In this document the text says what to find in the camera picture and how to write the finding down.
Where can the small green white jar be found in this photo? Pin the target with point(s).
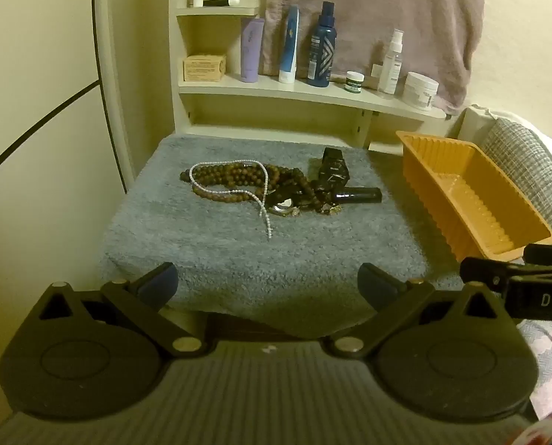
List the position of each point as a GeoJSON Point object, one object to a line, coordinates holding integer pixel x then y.
{"type": "Point", "coordinates": [355, 82]}

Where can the dark blue spray bottle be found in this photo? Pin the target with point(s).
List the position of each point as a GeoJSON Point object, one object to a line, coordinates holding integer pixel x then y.
{"type": "Point", "coordinates": [322, 51]}

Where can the lavender tube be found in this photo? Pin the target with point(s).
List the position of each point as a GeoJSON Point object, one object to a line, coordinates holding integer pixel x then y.
{"type": "Point", "coordinates": [251, 51]}

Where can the grey patterned pillow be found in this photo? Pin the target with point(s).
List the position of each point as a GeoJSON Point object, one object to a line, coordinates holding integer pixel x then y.
{"type": "Point", "coordinates": [530, 167]}

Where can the clear spray bottle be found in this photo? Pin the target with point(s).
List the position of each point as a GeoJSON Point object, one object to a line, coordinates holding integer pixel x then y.
{"type": "Point", "coordinates": [390, 69]}

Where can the large white jar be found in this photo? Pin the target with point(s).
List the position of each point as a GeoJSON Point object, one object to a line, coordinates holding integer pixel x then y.
{"type": "Point", "coordinates": [421, 92]}

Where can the grey towel mat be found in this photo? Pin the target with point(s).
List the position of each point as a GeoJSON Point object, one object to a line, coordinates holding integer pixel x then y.
{"type": "Point", "coordinates": [211, 250]}

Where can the silver round jewelry piece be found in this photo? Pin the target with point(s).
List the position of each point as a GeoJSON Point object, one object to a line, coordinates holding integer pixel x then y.
{"type": "Point", "coordinates": [283, 206]}

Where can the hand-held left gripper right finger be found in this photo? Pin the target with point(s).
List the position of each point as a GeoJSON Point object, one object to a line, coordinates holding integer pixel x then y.
{"type": "Point", "coordinates": [377, 285]}

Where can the pale patterned blanket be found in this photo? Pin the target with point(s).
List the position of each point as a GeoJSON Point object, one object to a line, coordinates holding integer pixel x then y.
{"type": "Point", "coordinates": [542, 357]}

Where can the white curved frame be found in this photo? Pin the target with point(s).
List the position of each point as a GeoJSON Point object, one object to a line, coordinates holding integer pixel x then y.
{"type": "Point", "coordinates": [111, 79]}

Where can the white pillow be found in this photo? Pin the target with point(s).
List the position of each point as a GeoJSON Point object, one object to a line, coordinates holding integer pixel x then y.
{"type": "Point", "coordinates": [472, 123]}

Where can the blue white tube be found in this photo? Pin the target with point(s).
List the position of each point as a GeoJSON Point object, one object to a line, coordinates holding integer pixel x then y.
{"type": "Point", "coordinates": [289, 51]}

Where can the small cardboard box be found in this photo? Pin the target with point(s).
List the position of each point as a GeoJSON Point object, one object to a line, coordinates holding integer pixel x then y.
{"type": "Point", "coordinates": [205, 68]}

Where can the small brown bottle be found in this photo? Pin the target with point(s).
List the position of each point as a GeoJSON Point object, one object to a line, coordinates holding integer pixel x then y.
{"type": "Point", "coordinates": [375, 74]}

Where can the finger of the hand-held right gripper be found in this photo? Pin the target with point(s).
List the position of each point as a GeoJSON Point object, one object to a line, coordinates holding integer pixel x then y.
{"type": "Point", "coordinates": [489, 272]}
{"type": "Point", "coordinates": [549, 252]}

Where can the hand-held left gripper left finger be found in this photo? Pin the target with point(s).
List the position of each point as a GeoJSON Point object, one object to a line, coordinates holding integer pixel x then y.
{"type": "Point", "coordinates": [157, 285]}

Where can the cream shelf unit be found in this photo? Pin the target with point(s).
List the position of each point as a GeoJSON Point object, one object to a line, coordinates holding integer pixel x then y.
{"type": "Point", "coordinates": [303, 90]}

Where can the pink hanging towel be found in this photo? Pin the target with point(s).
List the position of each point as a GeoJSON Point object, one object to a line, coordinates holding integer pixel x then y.
{"type": "Point", "coordinates": [396, 4]}

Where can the orange plastic tray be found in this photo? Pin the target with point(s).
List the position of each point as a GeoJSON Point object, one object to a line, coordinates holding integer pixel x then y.
{"type": "Point", "coordinates": [461, 194]}

